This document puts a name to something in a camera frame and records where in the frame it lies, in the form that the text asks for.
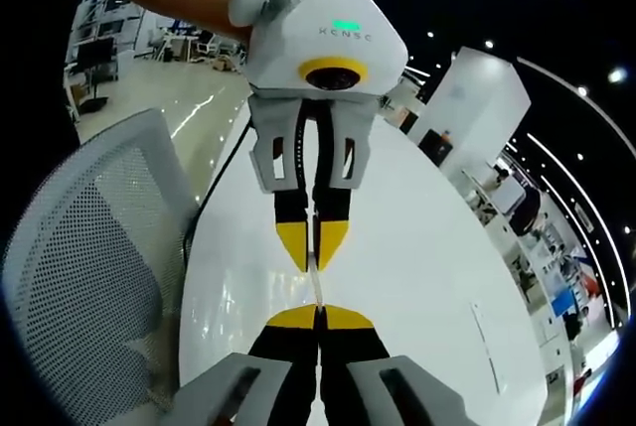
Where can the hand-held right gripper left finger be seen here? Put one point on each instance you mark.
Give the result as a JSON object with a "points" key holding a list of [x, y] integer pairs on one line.
{"points": [[278, 386]]}

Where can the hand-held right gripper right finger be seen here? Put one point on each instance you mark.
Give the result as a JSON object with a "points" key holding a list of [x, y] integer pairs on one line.
{"points": [[358, 386]]}

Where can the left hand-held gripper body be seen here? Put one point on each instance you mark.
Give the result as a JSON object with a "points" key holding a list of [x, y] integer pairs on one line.
{"points": [[323, 43]]}

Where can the thin white strip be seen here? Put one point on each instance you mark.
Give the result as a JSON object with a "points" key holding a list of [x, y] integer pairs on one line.
{"points": [[317, 287]]}

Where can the black bin with orange top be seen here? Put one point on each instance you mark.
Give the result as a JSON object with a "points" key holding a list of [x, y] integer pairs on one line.
{"points": [[437, 147]]}

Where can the wide white pillar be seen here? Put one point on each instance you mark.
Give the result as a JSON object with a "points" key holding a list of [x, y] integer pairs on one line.
{"points": [[477, 93]]}

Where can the black screen on stand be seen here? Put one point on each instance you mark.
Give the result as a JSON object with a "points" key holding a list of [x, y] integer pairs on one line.
{"points": [[97, 61]]}

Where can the white mesh chair back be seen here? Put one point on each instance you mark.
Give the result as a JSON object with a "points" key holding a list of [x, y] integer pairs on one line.
{"points": [[84, 257]]}

